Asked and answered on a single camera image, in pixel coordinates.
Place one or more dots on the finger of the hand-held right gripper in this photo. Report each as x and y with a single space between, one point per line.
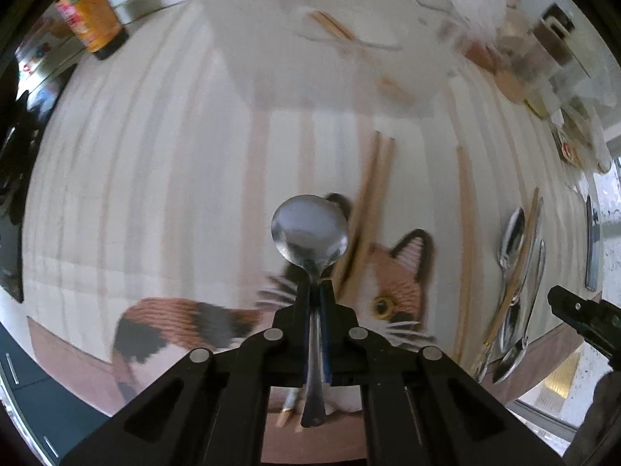
577 308

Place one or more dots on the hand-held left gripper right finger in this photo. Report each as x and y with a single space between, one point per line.
334 320

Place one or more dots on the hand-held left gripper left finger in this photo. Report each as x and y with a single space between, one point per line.
297 318

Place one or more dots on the metal spoon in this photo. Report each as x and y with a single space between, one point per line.
512 238
510 364
509 325
310 233

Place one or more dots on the clear plastic utensil organizer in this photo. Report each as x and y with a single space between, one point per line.
271 58

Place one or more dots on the person's right forearm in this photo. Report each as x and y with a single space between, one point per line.
601 422

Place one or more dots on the metal table knife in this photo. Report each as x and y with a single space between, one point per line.
593 242

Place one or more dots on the cluster of metal spoons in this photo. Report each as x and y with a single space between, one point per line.
526 252

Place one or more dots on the striped cat print tablecloth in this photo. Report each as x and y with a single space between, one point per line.
145 179

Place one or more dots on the orange jar with dark lid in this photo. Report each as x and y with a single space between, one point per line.
92 14

